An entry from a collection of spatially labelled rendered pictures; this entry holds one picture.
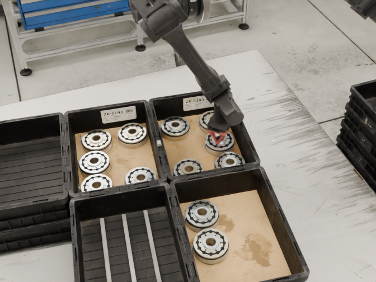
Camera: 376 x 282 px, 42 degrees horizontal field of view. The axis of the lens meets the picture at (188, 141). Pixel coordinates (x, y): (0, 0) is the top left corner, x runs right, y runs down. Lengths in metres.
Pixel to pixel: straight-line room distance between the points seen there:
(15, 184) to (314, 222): 1.00
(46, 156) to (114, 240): 0.44
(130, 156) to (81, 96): 0.57
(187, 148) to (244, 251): 0.45
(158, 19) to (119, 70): 2.31
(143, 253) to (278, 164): 0.67
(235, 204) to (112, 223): 0.39
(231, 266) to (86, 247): 0.43
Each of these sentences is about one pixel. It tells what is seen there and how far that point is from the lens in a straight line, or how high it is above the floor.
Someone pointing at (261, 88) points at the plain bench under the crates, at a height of 0.70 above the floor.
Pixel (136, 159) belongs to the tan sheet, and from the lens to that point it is 1.72.
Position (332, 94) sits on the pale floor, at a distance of 3.40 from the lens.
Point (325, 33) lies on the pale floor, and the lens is 3.99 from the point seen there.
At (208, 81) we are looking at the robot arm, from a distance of 1.48.
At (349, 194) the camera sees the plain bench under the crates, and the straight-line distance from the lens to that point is 1.86.
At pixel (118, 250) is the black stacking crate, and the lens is 1.50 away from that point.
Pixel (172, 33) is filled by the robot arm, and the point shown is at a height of 1.39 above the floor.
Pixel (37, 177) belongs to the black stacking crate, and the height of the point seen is 0.83.
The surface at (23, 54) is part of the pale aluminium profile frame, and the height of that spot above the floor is 0.16.
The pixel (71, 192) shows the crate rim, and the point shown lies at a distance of 1.53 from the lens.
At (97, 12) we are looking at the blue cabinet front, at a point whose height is 0.36.
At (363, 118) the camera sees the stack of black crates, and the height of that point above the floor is 0.51.
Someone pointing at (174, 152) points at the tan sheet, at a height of 0.83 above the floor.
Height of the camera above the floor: 2.08
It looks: 45 degrees down
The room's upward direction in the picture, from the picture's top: 1 degrees counter-clockwise
